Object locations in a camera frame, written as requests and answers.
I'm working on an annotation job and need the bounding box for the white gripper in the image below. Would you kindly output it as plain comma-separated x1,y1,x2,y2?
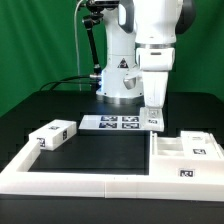
136,47,175,118

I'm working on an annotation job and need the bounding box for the white cabinet door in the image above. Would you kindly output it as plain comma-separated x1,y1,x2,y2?
180,131,224,161
139,107,164,132

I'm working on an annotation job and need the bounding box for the white cabinet body box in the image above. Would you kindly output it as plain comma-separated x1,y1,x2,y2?
149,133,224,178

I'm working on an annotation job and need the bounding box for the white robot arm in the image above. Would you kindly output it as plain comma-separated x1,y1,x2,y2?
86,0,196,116

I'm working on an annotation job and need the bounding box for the white cabinet top block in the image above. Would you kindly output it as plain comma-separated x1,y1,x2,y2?
29,119,77,151

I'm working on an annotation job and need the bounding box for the white U-shaped fence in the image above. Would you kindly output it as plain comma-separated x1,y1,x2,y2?
0,143,224,201

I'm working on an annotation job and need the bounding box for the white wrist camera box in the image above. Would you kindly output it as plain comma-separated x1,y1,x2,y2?
123,72,142,90

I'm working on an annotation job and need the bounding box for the white marker base plate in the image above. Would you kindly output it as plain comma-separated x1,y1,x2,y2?
79,115,140,131

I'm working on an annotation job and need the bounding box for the black cable bundle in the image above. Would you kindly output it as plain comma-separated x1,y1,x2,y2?
39,75,101,92

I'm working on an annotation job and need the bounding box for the white cable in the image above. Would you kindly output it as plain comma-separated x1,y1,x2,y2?
73,0,87,92

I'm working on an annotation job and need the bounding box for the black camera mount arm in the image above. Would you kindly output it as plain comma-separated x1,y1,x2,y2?
82,0,102,91

